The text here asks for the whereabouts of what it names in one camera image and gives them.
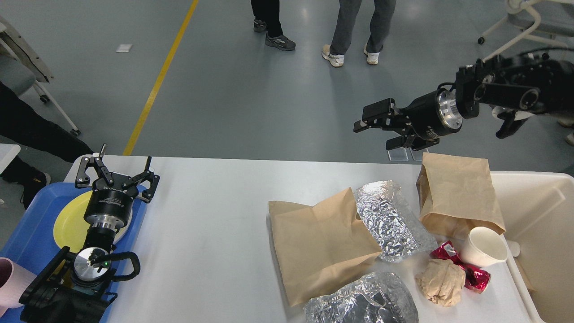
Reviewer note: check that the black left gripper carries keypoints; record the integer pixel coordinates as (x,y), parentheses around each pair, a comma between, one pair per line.
(110,204)

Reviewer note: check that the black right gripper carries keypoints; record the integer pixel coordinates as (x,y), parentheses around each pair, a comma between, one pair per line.
(432,116)

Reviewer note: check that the yellow plastic plate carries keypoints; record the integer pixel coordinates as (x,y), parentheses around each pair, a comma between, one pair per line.
(70,227)

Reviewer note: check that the dark green mug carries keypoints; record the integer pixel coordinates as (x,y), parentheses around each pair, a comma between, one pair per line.
(95,291)

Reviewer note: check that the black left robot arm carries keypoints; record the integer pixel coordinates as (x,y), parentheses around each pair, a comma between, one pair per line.
(50,298)

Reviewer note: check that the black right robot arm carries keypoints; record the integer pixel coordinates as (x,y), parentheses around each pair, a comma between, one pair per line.
(516,88)

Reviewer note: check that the clear floor plate left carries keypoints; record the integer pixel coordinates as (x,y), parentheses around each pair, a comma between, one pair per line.
(398,155)

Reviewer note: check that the clear floor plate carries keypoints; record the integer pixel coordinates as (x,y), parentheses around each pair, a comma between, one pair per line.
(417,155)
(398,155)

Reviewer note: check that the clear floor plate right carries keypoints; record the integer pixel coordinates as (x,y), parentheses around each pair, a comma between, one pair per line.
(417,155)

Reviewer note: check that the pink plate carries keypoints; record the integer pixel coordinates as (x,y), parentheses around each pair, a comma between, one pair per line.
(122,231)

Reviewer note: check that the small brown paper bag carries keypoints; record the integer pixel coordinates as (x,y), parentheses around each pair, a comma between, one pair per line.
(456,194)

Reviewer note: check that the blue plastic tray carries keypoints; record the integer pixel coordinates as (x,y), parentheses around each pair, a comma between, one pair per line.
(33,246)

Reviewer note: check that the upper foil bag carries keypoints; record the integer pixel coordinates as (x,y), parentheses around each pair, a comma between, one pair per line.
(389,218)

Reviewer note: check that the foil bag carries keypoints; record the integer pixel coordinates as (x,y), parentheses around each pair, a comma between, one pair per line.
(377,297)
(389,218)

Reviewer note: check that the white side table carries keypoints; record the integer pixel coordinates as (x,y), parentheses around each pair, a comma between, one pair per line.
(7,153)

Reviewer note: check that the person in black clothes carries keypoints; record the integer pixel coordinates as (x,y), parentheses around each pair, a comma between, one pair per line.
(20,123)

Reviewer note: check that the pink ribbed cup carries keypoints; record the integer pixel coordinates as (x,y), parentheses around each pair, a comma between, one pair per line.
(14,280)

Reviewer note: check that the white floor tag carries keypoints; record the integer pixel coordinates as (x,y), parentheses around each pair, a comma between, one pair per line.
(124,48)

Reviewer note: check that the large brown paper bag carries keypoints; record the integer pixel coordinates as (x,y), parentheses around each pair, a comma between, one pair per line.
(320,248)

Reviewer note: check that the white paper cup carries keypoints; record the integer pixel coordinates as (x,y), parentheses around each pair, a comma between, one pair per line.
(483,247)

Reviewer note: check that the crumpled brown paper ball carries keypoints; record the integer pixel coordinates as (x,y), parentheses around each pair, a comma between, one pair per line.
(441,282)

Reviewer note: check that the beige plastic bin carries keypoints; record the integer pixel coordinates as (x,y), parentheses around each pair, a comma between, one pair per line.
(538,212)

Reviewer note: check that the lower foil bag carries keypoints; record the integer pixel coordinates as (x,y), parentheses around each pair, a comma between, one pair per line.
(377,297)

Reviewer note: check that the red foil wrapper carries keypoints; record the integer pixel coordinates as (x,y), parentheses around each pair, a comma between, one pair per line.
(476,280)

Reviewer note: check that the person in black trousers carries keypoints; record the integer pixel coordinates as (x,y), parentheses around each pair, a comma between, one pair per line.
(267,19)

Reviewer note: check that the white office chair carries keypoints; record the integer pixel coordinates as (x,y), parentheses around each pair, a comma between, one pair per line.
(538,20)

